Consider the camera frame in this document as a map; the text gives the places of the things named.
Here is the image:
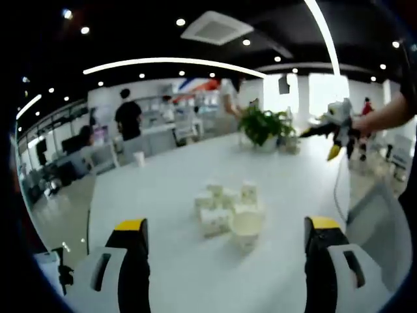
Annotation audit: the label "white rack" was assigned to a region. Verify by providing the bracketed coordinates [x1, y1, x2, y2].
[174, 117, 205, 142]

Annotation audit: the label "black clamp stand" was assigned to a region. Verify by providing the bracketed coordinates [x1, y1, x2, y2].
[51, 246, 74, 296]

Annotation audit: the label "green potted plant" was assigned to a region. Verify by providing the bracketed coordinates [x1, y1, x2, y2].
[237, 103, 298, 153]

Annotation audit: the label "white table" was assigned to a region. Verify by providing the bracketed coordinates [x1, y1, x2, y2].
[87, 132, 352, 313]

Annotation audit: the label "ceiling spot lights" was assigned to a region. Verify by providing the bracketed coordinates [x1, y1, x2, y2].
[18, 8, 401, 132]

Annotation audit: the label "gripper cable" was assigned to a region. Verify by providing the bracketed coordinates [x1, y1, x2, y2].
[332, 155, 352, 223]

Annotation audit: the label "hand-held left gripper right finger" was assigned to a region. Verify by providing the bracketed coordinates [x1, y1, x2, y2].
[303, 215, 392, 313]

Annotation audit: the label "white ceiling light strip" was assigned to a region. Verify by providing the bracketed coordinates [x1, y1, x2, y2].
[304, 0, 341, 76]
[83, 57, 268, 80]
[16, 94, 42, 120]

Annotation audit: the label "black computer monitor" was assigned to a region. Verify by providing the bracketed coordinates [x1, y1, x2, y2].
[61, 136, 82, 155]

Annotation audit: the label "ceiling air vent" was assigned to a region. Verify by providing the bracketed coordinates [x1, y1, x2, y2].
[180, 11, 255, 46]

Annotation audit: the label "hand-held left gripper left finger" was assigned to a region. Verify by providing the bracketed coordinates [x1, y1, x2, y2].
[66, 218, 152, 313]

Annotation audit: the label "person's right hand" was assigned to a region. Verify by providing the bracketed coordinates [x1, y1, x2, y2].
[345, 115, 374, 162]

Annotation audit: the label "cluster of white paper cups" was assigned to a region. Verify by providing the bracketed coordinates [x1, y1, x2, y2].
[194, 181, 266, 255]

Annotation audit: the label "grey desk partition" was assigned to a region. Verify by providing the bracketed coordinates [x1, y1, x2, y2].
[119, 129, 179, 159]

